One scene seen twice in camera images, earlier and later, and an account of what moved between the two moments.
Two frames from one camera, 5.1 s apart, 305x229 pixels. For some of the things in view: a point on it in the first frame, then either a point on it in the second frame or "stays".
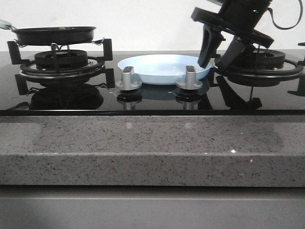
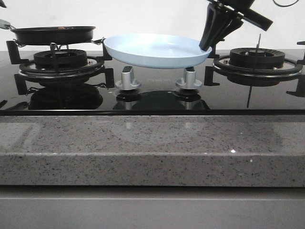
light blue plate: x=163 y=69 -> x=154 y=50
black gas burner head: x=262 y=58 stays
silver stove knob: x=127 y=83 stays
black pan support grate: x=254 y=102 -> x=260 y=77
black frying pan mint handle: x=51 y=35 stays
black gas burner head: x=60 y=58 stays
